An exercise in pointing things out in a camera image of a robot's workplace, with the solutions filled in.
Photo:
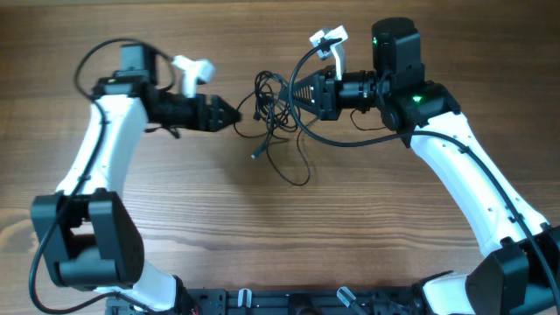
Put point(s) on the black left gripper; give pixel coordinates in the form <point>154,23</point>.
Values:
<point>208,122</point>

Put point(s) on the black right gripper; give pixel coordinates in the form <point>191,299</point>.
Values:
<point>325,102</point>

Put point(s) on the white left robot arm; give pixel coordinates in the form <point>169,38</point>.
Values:
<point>87,239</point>

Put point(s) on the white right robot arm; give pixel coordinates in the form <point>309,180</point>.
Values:
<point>519,272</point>

